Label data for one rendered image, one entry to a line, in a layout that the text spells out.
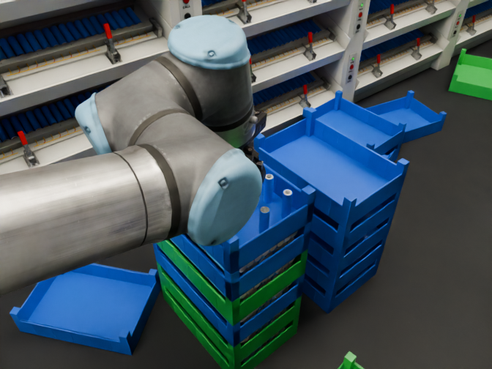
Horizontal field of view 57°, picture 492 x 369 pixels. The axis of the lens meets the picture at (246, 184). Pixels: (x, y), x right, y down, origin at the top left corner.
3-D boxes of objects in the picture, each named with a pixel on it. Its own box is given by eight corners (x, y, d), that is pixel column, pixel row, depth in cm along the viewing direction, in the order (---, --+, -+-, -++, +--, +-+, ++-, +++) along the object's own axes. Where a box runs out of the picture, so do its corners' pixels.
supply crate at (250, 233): (312, 220, 87) (316, 189, 82) (230, 275, 78) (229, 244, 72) (217, 148, 105) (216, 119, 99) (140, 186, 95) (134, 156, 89)
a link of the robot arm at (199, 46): (145, 34, 52) (212, -5, 55) (169, 110, 63) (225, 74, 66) (194, 72, 48) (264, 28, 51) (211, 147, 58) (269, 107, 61)
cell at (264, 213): (264, 214, 79) (263, 239, 83) (271, 209, 80) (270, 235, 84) (257, 209, 80) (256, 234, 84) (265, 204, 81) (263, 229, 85)
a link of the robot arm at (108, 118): (101, 146, 43) (203, 80, 47) (53, 97, 50) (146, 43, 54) (135, 205, 50) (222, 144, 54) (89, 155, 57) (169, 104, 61)
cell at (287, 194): (292, 217, 88) (294, 192, 83) (285, 221, 87) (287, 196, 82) (285, 211, 89) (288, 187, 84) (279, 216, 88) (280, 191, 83)
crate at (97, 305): (161, 288, 124) (157, 269, 119) (132, 356, 109) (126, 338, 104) (61, 269, 129) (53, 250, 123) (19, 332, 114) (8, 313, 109)
